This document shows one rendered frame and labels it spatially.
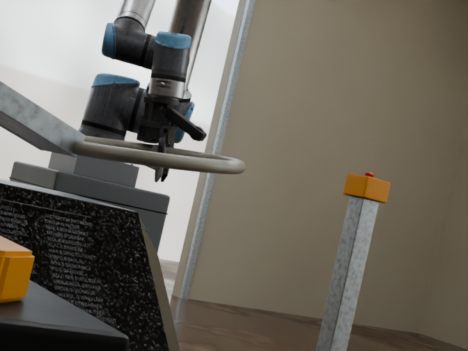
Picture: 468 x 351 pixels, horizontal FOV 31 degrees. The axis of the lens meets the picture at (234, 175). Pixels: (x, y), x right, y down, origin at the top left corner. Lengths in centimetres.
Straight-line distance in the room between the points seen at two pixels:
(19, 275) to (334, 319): 256
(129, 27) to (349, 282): 137
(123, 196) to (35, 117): 103
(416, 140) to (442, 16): 134
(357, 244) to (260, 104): 474
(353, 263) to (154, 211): 83
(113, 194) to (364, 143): 613
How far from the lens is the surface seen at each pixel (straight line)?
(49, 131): 171
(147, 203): 272
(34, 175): 275
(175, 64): 214
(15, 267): 67
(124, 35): 228
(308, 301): 842
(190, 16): 271
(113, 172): 276
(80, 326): 64
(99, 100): 278
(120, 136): 280
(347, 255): 317
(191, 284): 761
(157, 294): 156
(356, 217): 317
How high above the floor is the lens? 85
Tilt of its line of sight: 2 degrees up
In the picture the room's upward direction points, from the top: 13 degrees clockwise
